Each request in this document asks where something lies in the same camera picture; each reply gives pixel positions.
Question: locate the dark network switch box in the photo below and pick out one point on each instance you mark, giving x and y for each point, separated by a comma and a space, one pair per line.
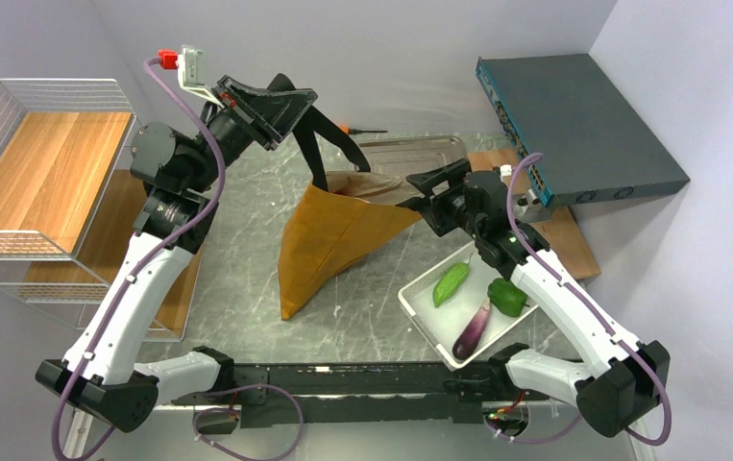
595, 146

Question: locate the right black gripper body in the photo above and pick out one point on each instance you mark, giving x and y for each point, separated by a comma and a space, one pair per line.
469, 221

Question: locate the white plastic basket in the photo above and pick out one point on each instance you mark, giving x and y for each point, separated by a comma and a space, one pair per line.
441, 326

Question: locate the metal bracket stand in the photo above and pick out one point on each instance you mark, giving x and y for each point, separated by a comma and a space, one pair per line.
529, 209

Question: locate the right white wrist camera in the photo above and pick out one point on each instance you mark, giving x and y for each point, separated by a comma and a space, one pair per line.
506, 170

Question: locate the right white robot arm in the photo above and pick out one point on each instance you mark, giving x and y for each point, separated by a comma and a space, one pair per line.
618, 378

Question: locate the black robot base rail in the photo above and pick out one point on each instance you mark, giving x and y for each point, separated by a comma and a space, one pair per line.
369, 392

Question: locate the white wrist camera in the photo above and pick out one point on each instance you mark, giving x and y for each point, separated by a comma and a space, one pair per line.
506, 170
190, 65

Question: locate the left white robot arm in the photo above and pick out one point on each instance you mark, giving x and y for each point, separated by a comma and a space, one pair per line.
100, 374

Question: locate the silver metal tray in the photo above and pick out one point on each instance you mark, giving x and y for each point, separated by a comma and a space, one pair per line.
401, 157

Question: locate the green bell pepper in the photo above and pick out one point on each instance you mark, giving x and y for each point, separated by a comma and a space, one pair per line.
506, 297

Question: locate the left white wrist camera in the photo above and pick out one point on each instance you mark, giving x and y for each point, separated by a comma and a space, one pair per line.
190, 65

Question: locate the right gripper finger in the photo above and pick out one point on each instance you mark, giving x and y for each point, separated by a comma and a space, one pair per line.
452, 174
422, 204

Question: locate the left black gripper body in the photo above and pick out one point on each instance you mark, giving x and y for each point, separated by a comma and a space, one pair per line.
232, 131

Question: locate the orange handled screwdriver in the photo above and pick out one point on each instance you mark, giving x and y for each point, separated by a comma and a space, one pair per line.
357, 131

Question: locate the green bitter gourd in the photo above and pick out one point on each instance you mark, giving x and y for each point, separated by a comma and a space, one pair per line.
450, 282

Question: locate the purple eggplant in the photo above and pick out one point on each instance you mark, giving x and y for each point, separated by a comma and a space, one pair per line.
467, 342

